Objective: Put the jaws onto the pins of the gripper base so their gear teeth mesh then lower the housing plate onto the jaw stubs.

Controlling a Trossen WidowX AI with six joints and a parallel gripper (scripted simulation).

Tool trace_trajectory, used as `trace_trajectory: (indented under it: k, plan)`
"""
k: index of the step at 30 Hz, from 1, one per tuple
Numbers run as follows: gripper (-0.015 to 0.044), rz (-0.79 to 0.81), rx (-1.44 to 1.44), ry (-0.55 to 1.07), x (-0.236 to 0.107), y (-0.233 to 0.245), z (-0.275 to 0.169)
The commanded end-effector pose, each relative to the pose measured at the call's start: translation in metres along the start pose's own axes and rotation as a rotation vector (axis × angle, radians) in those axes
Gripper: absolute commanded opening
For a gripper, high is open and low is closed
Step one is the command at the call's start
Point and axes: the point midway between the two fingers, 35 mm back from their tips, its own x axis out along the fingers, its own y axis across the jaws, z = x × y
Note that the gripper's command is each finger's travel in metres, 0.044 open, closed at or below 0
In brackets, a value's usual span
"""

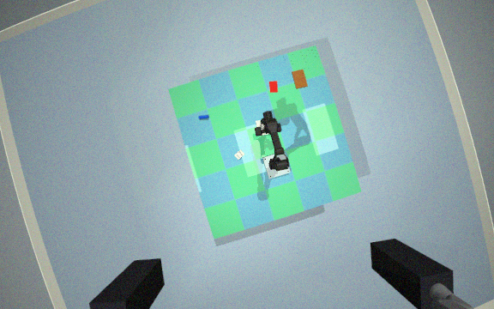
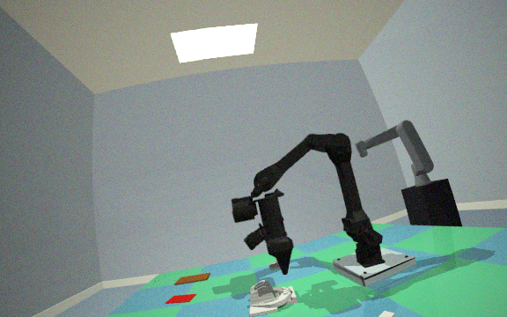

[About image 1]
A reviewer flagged brown rectangular block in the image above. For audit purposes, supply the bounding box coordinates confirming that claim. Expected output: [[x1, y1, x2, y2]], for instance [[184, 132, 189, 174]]
[[292, 69, 308, 88]]

